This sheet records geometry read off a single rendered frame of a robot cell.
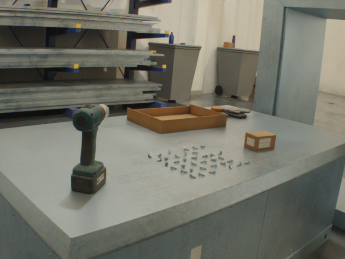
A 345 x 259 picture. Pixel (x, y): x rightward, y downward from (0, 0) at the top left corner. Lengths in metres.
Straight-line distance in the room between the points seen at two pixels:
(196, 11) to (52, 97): 3.59
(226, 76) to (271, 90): 4.96
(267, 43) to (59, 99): 2.91
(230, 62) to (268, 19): 4.83
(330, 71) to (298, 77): 8.24
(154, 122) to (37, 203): 0.90
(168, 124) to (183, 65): 4.54
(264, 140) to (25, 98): 3.48
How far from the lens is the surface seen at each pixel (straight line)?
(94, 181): 1.04
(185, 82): 6.36
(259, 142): 1.58
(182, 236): 1.16
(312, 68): 3.09
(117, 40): 6.42
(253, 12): 8.82
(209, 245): 1.29
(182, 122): 1.78
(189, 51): 6.27
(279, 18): 2.69
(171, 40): 6.16
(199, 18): 7.29
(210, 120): 1.90
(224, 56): 7.63
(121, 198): 1.03
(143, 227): 0.94
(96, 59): 5.08
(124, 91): 5.30
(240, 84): 7.47
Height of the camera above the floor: 1.08
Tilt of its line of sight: 13 degrees down
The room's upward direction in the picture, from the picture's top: 5 degrees clockwise
